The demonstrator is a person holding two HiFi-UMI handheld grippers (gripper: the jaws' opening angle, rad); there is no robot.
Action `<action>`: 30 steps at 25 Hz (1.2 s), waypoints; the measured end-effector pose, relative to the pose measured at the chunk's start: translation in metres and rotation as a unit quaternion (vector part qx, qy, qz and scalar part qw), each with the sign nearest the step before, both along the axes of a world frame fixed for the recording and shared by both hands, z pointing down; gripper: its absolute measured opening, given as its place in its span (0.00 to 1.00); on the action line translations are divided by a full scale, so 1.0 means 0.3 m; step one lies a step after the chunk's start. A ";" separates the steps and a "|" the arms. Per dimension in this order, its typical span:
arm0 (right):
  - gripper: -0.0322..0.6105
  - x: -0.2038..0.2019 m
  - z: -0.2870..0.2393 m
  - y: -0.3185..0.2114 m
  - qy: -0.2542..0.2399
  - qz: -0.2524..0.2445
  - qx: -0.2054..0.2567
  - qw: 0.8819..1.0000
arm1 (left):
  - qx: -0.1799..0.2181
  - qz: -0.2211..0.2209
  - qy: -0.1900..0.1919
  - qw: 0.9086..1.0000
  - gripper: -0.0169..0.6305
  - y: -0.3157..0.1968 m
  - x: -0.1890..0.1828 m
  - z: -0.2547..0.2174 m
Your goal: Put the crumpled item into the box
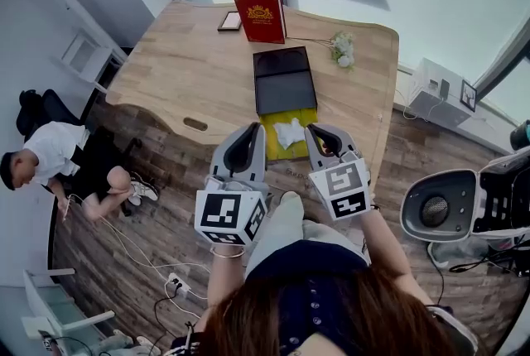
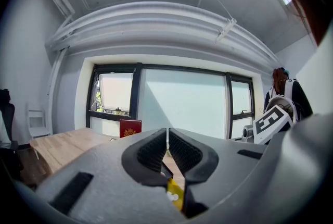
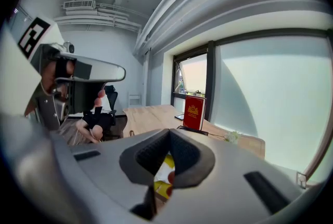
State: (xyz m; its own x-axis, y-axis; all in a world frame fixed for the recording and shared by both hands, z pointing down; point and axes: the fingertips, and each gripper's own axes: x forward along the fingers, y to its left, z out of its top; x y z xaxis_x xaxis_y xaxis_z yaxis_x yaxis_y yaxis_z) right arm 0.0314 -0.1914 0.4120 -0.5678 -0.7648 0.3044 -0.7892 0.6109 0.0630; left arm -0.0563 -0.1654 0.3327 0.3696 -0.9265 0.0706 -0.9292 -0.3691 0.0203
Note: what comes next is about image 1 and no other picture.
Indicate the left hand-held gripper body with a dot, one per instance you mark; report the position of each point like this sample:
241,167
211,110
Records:
219,213

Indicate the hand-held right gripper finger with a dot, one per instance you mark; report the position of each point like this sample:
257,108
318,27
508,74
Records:
343,143
316,157

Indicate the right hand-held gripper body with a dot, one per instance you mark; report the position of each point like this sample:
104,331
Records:
348,189

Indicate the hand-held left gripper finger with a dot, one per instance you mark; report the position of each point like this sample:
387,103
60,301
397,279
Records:
221,153
259,160

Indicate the black and yellow tray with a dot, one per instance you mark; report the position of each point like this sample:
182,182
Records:
285,89

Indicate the person's right forearm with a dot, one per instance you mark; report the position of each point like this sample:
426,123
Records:
389,259

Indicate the person's left forearm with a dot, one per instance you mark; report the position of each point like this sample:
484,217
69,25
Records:
223,284

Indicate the white air purifier unit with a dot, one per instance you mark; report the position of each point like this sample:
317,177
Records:
430,102

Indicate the red book with gold emblem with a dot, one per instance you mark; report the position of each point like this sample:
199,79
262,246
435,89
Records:
263,19

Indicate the person's beige trousers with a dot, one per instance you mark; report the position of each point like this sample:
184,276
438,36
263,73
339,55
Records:
281,226

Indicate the white power strip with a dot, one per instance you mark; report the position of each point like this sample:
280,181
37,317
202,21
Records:
180,285

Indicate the grey and white device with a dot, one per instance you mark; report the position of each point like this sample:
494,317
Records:
435,197

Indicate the person's dark buttoned top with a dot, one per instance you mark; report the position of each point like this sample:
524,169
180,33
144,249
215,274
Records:
302,263

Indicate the white artificial flower sprig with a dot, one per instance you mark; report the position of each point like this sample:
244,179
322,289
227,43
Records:
343,50

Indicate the black phone on appliance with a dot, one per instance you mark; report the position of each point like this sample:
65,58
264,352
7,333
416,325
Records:
444,88

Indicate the black framed picture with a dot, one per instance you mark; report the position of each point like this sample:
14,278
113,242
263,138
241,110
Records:
468,94

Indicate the black white striped cloth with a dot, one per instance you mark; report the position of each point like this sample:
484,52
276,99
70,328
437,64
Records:
184,344

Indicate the white shelf unit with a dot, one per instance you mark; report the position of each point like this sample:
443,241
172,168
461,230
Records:
87,56

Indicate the dark cylinder teal top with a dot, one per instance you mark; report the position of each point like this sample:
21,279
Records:
521,136

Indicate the black office chair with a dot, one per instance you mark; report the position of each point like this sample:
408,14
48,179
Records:
35,110

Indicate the white chair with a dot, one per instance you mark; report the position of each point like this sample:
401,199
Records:
45,304

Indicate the small dark picture frame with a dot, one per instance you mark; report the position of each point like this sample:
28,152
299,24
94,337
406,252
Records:
229,21

